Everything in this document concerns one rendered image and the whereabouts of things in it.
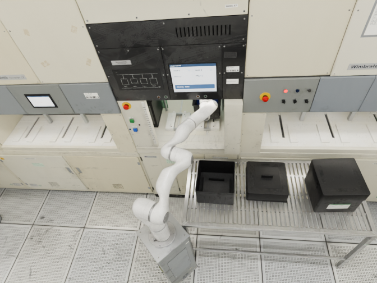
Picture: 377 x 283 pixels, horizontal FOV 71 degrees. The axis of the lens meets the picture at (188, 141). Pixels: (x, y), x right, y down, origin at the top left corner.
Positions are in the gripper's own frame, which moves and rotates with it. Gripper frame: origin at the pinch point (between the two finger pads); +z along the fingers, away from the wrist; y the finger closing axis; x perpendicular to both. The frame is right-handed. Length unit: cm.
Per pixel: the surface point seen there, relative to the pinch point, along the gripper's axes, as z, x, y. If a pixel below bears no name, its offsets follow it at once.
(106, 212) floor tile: -54, -121, -113
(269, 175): -60, -32, 47
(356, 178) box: -68, -20, 100
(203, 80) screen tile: -33.7, 35.2, 1.9
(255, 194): -73, -36, 37
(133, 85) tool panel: -34, 32, -45
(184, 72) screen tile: -34, 41, -9
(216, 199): -77, -38, 9
